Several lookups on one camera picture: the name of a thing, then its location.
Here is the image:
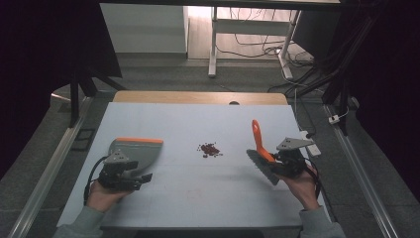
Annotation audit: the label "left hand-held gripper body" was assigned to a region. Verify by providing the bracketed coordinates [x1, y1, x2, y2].
[97, 149, 140, 192]

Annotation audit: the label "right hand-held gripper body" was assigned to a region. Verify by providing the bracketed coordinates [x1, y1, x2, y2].
[270, 136, 315, 179]

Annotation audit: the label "grey dustpan with orange edge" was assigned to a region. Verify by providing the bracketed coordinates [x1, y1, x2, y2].
[108, 137, 164, 177]

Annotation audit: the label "orange-handled grey brush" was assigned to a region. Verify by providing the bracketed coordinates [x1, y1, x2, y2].
[246, 119, 281, 186]

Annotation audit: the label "small red and green beans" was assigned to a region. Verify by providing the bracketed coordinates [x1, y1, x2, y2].
[196, 142, 224, 159]

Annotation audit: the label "person's left hand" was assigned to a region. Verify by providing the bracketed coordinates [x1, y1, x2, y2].
[85, 179, 134, 213]

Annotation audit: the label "person's right hand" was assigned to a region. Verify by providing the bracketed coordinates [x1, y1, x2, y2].
[278, 164, 321, 211]

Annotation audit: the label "white power strip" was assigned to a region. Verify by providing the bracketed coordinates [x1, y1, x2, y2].
[299, 130, 322, 158]

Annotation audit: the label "wooden table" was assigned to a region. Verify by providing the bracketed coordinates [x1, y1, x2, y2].
[112, 90, 289, 106]

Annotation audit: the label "black curtain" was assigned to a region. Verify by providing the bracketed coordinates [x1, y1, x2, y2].
[0, 0, 124, 181]
[336, 0, 420, 201]

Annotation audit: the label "white cabinet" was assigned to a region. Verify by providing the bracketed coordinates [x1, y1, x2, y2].
[99, 3, 190, 55]

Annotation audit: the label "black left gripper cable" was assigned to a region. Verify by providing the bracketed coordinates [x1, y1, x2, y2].
[83, 155, 111, 206]

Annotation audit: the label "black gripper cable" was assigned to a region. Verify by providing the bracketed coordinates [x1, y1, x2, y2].
[83, 155, 111, 206]
[303, 156, 323, 200]

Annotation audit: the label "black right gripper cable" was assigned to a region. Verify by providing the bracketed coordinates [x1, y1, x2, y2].
[303, 156, 323, 200]

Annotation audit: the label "black rectangular floor frame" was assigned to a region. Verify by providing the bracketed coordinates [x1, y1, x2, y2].
[70, 127, 97, 153]

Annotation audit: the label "metal floor rail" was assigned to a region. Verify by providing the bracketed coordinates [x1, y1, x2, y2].
[322, 103, 401, 238]
[7, 95, 96, 238]

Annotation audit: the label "tangle of floor cables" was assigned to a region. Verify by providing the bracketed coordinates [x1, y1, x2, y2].
[216, 7, 316, 68]

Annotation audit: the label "white desk frame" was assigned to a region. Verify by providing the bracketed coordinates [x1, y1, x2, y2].
[208, 5, 303, 80]

